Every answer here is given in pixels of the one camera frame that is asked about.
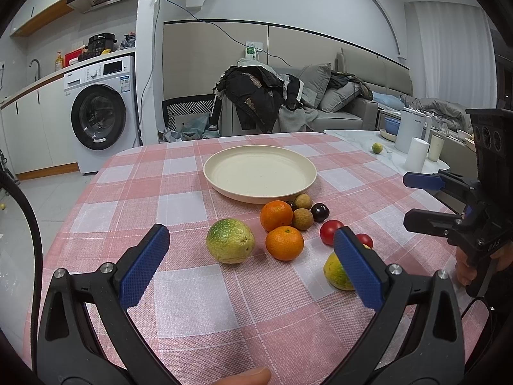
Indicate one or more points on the grey cushion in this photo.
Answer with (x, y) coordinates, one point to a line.
(315, 79)

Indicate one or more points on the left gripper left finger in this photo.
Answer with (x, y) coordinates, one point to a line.
(86, 334)

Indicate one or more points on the large green-yellow fruit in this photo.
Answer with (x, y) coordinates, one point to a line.
(230, 241)

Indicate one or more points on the brown longan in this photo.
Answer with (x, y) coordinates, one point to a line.
(303, 201)
(302, 219)

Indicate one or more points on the dark plum hidden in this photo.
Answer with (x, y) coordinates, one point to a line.
(292, 205)

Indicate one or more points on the white washing machine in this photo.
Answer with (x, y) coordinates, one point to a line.
(104, 116)

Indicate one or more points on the pile of dark clothes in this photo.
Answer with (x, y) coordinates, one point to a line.
(258, 93)

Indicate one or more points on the large red tomato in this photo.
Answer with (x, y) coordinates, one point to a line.
(328, 230)

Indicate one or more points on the orange mandarin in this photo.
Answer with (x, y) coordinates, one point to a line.
(284, 243)
(276, 214)

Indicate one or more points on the black patterned basket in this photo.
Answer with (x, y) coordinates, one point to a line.
(184, 110)

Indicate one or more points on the pink checked tablecloth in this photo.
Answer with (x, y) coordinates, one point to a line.
(205, 319)

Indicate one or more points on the grey sofa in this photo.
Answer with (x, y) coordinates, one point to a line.
(359, 92)

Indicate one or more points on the white kitchen cabinet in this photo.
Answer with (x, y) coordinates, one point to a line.
(36, 125)

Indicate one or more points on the small yellow-green fruit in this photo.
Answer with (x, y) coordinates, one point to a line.
(336, 274)

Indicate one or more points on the person's left hand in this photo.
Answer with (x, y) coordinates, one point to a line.
(258, 376)

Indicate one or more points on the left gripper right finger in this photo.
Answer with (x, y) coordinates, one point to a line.
(416, 334)

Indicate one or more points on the black rice cooker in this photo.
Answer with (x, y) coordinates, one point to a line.
(101, 42)

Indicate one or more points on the person's right hand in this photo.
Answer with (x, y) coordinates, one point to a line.
(466, 273)

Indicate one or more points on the small green lime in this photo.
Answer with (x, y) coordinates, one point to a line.
(377, 148)

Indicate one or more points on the cream round plate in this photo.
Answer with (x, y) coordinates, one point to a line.
(258, 174)

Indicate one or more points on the blue bowl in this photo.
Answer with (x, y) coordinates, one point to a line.
(391, 125)

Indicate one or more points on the small red cherry tomato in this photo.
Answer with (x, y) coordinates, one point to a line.
(366, 240)

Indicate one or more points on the dark plum right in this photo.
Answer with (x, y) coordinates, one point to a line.
(320, 212)

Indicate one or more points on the white cup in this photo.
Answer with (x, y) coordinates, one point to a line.
(436, 145)

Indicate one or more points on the white kettle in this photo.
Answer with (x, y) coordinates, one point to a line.
(413, 124)

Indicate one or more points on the white marble side table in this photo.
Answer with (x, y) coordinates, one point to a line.
(364, 139)

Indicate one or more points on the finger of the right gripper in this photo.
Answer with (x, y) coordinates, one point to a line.
(433, 223)
(457, 186)

